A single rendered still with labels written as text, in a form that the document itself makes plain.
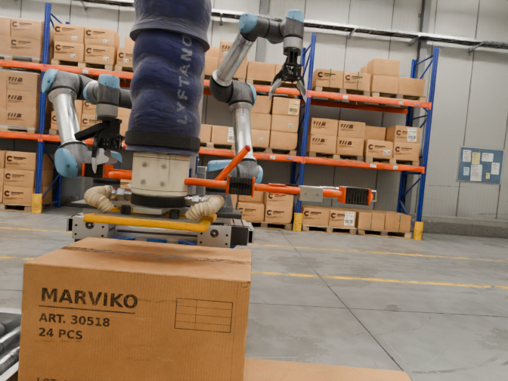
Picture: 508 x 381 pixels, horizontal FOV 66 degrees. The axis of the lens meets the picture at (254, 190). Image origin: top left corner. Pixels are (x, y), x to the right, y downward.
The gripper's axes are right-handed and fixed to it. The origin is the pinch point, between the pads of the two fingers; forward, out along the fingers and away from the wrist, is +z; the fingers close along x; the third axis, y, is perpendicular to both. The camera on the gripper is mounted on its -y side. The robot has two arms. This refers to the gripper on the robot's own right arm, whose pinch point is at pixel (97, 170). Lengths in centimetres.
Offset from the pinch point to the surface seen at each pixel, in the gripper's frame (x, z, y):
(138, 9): -34, -48, 22
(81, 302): -46, 34, 16
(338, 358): 114, 119, 126
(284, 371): -14, 64, 75
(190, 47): -33, -38, 38
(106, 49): 667, -227, -264
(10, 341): -7, 65, -26
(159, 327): -46, 39, 37
